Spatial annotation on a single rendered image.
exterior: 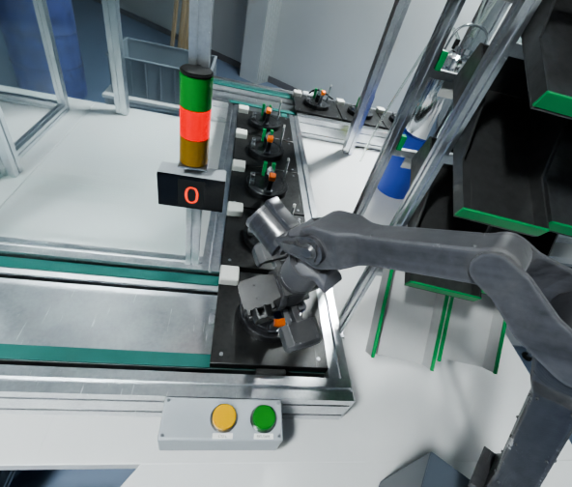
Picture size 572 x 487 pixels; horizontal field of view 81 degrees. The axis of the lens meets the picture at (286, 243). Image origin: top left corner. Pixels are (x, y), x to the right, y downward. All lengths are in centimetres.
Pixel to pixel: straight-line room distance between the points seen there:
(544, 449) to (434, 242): 22
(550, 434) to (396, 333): 42
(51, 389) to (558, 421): 69
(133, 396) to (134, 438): 10
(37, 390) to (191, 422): 26
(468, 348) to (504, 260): 58
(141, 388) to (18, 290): 38
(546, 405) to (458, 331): 48
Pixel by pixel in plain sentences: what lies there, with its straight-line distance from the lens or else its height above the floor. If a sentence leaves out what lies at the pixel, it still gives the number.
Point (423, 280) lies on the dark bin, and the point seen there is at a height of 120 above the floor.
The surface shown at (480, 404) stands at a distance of 103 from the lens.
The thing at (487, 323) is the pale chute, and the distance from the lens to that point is 89.
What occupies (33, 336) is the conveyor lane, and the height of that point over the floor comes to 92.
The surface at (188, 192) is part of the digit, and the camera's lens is 65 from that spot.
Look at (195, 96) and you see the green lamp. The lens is 57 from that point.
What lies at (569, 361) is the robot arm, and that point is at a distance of 33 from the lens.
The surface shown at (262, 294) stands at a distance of 50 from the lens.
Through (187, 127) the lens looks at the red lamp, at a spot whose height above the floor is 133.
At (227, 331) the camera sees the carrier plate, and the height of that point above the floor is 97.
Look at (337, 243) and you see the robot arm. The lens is 37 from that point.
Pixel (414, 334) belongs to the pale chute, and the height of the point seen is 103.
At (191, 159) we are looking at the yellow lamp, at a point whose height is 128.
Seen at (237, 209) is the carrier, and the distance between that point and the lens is 98.
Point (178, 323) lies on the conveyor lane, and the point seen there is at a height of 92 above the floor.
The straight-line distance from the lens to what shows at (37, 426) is 82.
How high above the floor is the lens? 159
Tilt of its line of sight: 42 degrees down
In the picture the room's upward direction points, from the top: 17 degrees clockwise
